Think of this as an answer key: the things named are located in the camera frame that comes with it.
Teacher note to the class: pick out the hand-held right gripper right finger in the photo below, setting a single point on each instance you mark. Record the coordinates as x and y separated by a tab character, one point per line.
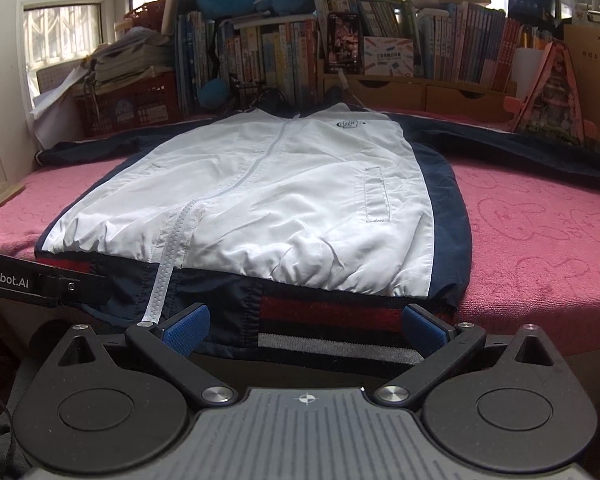
422	331

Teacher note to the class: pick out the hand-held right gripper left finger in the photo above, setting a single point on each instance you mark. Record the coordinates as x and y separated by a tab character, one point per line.
189	329

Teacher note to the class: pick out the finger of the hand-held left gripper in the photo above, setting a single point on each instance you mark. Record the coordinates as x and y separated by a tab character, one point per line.
45	285

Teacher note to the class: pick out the white and navy zip jacket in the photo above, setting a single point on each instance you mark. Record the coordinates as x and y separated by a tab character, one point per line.
280	185

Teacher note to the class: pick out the loose white paper sheets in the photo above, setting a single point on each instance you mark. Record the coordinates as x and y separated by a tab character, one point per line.
55	110

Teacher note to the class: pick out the red plastic crate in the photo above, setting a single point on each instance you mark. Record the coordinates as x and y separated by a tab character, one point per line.
130	107

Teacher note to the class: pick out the blue plush ball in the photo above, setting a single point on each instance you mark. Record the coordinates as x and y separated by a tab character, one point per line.
212	94

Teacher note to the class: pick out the wooden desk organiser with drawers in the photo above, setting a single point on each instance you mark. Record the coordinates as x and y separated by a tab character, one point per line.
390	92

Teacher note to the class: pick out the miniature bicycle model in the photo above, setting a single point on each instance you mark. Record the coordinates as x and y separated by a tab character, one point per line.
260	95

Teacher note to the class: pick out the pink toy house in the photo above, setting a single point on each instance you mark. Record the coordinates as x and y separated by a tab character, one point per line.
550	100

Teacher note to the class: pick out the white pencil-print box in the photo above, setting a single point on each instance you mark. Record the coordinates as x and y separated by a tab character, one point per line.
387	57

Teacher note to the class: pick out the white paper board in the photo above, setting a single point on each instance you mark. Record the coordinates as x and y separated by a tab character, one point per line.
525	67

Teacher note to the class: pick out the red woven basket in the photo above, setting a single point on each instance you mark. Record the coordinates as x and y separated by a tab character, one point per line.
145	16

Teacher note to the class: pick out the black smartphone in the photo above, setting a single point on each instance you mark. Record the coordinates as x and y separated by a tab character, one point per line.
344	42

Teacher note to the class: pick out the beige rolled paper tube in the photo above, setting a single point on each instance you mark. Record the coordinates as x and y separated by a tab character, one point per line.
171	7

